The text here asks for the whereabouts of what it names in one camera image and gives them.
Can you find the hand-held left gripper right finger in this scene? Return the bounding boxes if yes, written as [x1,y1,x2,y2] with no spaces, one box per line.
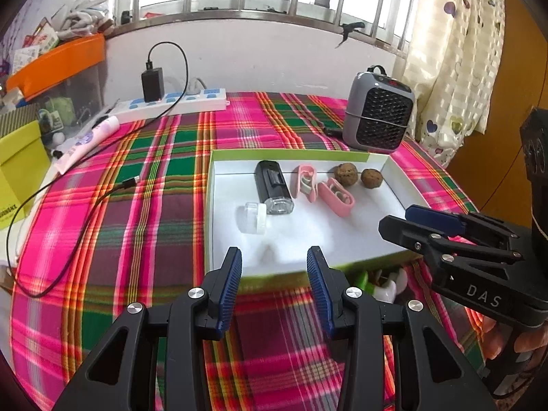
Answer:
[307,246,493,411]

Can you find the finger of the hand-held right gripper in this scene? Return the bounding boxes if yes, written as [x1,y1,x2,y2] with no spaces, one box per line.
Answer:
[404,204,521,245]
[378,215,524,273]

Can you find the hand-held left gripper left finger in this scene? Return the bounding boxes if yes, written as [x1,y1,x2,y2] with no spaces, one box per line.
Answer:
[51,246,243,411]

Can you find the green and white cardboard box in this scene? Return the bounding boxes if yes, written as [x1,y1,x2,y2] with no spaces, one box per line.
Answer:
[204,149,431,277]

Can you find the brown walnut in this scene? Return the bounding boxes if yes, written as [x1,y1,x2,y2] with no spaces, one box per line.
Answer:
[360,168,383,190]
[334,163,356,187]

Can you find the clear plastic cap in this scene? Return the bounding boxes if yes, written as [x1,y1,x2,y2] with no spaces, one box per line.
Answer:
[237,202,268,235]

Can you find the large pink clip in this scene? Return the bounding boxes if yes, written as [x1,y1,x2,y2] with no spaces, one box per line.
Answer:
[317,178,356,218]

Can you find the small pink clip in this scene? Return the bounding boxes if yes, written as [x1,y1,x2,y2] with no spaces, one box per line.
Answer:
[292,164,318,203]

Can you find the black bike light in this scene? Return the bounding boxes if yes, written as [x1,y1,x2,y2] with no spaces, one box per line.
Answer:
[256,160,295,215]

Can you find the person's right hand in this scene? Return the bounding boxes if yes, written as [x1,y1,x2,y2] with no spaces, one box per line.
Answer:
[479,314,542,362]

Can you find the white boat-shaped toy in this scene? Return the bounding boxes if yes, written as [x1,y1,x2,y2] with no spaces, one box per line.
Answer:
[372,267,412,304]

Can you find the pink and green plaid tablecloth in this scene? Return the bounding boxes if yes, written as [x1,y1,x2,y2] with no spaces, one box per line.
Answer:
[9,91,493,411]

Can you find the grey space heater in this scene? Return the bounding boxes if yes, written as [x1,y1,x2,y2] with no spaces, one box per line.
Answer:
[341,65,417,153]

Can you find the cream curtain with hearts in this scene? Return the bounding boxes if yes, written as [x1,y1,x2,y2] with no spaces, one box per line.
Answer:
[402,0,508,167]

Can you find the brown wooden panel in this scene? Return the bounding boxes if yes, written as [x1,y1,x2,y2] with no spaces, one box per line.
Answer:
[445,0,548,232]

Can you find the white power strip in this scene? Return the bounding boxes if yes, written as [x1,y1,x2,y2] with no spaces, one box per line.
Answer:
[109,88,228,125]

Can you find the black hook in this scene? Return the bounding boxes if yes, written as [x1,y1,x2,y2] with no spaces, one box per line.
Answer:
[336,21,366,48]

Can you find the white and pink tube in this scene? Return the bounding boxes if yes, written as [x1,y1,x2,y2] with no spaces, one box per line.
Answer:
[51,115,121,174]

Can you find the black charger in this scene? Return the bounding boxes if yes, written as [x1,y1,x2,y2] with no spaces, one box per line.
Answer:
[141,67,166,103]

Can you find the yellow-green box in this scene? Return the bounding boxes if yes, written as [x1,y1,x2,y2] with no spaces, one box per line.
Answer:
[0,120,48,229]

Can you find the striped gift box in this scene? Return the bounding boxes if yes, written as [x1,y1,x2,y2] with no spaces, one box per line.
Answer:
[0,103,43,138]

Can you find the clear bin with orange lid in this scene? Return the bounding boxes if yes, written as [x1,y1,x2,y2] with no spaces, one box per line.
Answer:
[4,33,108,138]

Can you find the colourful paper packets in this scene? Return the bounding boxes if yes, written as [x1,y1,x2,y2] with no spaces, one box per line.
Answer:
[13,17,61,73]

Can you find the white plastic bags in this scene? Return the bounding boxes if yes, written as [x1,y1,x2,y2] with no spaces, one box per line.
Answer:
[55,0,116,39]

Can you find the black charging cable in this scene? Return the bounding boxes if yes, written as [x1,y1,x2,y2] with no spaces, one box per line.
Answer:
[8,42,189,298]

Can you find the metal window frame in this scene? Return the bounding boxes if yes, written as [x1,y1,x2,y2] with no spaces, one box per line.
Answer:
[96,0,422,56]

